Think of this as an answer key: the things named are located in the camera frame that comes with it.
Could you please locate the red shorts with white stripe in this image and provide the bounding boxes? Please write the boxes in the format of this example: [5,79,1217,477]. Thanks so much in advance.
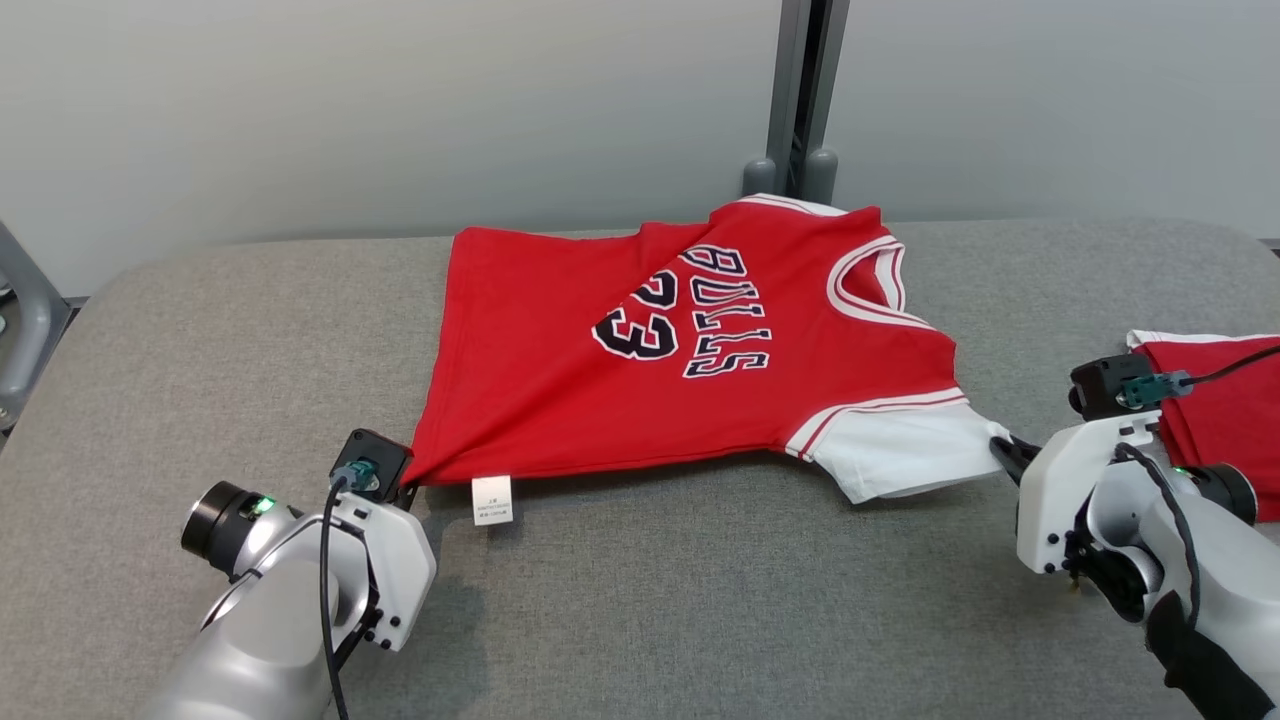
[1127,329,1280,524]

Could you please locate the red number 23 jersey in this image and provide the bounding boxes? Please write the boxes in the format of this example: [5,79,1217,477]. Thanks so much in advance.
[400,193,1011,528]

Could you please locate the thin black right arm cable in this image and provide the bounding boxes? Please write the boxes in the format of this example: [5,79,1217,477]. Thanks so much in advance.
[1115,443,1201,631]

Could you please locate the grey partition post with feet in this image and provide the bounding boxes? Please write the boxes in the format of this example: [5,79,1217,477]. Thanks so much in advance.
[742,0,851,206]

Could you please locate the grey partition leg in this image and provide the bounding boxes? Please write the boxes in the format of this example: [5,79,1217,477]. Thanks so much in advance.
[0,222,73,431]

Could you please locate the right camera cable teal connector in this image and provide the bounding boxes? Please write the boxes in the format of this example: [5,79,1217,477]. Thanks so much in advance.
[1120,345,1280,411]

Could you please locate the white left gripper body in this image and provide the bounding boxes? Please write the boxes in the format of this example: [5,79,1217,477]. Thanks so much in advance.
[335,490,438,651]

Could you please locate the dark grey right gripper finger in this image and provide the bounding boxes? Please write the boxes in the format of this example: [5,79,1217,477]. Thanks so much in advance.
[988,435,1043,488]

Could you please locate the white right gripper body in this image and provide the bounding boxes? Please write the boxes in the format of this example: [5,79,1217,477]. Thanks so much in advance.
[1017,412,1166,576]

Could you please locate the left camera cable teal connector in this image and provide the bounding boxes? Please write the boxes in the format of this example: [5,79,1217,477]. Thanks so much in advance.
[318,460,383,720]

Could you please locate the camera cable teal connector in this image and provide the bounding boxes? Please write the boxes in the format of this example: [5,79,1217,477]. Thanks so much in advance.
[1120,345,1280,411]
[318,460,383,720]

